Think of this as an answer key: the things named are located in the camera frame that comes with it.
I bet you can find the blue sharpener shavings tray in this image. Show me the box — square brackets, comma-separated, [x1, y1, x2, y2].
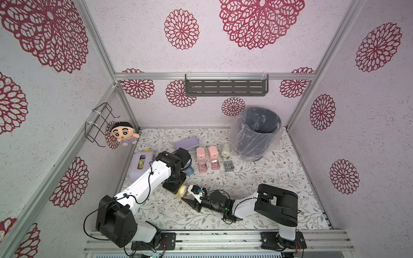
[184, 165, 194, 177]

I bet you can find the pink sharpener shavings tray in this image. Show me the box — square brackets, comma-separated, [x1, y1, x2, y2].
[211, 160, 220, 171]

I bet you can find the pink pencil sharpener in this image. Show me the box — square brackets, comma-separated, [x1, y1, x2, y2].
[196, 147, 206, 162]
[208, 146, 219, 161]

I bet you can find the clear sharpener shavings tray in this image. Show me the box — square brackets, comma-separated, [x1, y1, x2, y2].
[223, 160, 234, 173]

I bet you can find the green pencil sharpener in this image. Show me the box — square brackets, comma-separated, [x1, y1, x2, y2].
[220, 144, 231, 160]

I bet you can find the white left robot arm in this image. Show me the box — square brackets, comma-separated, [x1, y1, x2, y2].
[87, 148, 191, 250]

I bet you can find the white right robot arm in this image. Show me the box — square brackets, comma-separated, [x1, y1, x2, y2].
[176, 184, 299, 241]

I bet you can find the purple pencil case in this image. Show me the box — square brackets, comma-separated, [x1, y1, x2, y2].
[174, 136, 200, 151]

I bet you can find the purple tissue box holder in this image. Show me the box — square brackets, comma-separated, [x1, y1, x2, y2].
[129, 150, 155, 183]

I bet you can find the Shin-chan plush doll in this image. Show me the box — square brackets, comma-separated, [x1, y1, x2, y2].
[110, 121, 140, 146]

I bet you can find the clear plastic bin liner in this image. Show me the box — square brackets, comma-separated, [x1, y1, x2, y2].
[230, 106, 285, 163]

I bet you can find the grey trash bin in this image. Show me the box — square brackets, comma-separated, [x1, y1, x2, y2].
[234, 107, 283, 163]

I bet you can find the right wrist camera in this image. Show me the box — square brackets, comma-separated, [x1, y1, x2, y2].
[188, 185, 207, 203]

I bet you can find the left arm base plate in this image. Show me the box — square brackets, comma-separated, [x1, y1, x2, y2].
[131, 232, 176, 252]

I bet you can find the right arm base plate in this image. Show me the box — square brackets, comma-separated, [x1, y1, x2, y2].
[260, 231, 307, 252]

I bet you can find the black wire wall basket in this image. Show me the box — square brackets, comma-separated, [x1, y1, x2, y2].
[84, 102, 120, 148]

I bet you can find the grey wall shelf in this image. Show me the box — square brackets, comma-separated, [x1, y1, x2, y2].
[184, 74, 269, 97]

